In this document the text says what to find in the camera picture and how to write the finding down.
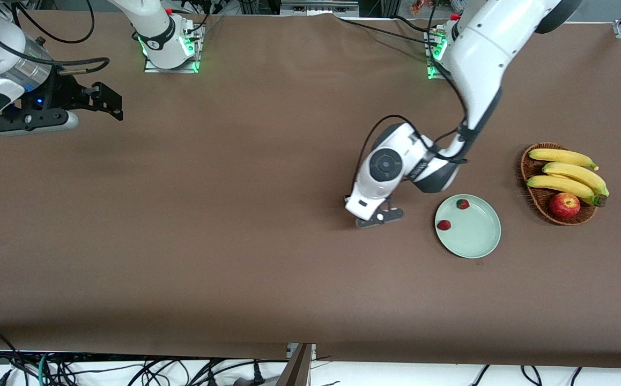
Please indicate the silver background equipment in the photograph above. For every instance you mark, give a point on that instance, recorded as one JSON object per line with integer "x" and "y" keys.
{"x": 316, "y": 8}

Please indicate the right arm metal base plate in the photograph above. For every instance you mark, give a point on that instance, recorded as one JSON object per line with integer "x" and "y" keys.
{"x": 152, "y": 68}

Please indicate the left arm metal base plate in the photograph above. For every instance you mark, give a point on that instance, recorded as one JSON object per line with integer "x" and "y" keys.
{"x": 433, "y": 75}

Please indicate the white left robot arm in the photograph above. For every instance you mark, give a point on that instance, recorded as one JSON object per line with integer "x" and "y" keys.
{"x": 482, "y": 48}

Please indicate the red apple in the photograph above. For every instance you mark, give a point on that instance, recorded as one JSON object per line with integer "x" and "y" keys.
{"x": 564, "y": 205}

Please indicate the colourful background object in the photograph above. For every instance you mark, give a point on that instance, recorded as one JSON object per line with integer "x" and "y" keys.
{"x": 420, "y": 6}

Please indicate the brown table cover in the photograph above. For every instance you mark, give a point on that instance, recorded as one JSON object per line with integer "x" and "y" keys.
{"x": 289, "y": 279}

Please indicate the red strawberry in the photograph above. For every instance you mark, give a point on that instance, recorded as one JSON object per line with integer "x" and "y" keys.
{"x": 443, "y": 225}
{"x": 463, "y": 203}

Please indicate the brown wicker basket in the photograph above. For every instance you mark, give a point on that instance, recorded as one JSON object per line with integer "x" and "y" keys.
{"x": 538, "y": 201}

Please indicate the yellow banana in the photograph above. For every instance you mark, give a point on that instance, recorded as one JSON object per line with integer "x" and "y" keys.
{"x": 557, "y": 184}
{"x": 560, "y": 156}
{"x": 578, "y": 174}

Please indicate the pale green plate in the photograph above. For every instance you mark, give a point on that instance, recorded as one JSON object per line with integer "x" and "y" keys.
{"x": 468, "y": 230}

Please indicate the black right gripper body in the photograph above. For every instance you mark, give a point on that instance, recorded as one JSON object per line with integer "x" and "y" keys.
{"x": 65, "y": 92}

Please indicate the black power plug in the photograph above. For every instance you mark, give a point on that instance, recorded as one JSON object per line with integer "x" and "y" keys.
{"x": 257, "y": 375}

